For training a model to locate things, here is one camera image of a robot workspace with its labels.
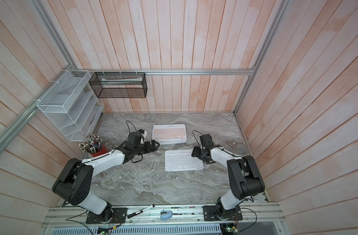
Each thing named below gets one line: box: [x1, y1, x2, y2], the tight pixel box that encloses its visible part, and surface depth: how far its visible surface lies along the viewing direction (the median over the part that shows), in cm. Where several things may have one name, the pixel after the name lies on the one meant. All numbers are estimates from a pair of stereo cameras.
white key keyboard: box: [164, 148, 204, 172], surface depth 94 cm
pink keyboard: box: [152, 123, 187, 144], surface depth 106 cm
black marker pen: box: [127, 204, 156, 219], surface depth 76 cm
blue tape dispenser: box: [160, 209, 173, 221], surface depth 75 cm
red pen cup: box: [78, 133, 109, 158], surface depth 84 cm
